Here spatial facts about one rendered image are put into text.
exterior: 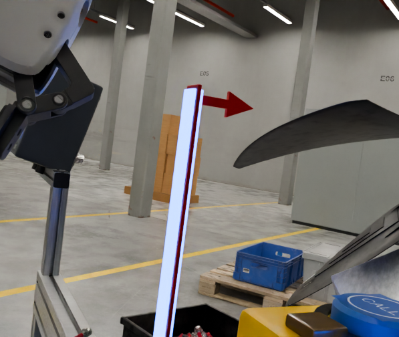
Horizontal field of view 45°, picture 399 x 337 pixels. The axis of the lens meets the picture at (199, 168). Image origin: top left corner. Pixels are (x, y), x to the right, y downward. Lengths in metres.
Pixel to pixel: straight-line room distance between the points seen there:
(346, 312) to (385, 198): 7.68
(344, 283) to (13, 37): 0.43
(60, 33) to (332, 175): 7.82
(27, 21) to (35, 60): 0.03
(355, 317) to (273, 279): 3.47
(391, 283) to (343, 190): 7.48
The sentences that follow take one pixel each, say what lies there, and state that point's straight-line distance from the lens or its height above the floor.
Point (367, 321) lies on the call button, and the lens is 0.21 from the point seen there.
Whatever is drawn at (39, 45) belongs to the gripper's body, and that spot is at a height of 1.19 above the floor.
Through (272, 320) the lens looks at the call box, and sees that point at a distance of 0.21.
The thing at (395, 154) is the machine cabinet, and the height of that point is 1.34.
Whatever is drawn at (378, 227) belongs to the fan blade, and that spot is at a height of 1.05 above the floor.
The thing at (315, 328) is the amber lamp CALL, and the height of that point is 1.08.
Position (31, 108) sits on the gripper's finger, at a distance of 0.34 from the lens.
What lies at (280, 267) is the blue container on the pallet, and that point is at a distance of 3.63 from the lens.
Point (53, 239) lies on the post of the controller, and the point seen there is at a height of 0.93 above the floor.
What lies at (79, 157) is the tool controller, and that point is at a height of 1.08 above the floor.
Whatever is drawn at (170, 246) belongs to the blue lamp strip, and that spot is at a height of 1.05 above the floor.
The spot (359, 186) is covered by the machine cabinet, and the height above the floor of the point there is 0.78.
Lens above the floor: 1.14
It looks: 3 degrees down
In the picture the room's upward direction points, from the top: 7 degrees clockwise
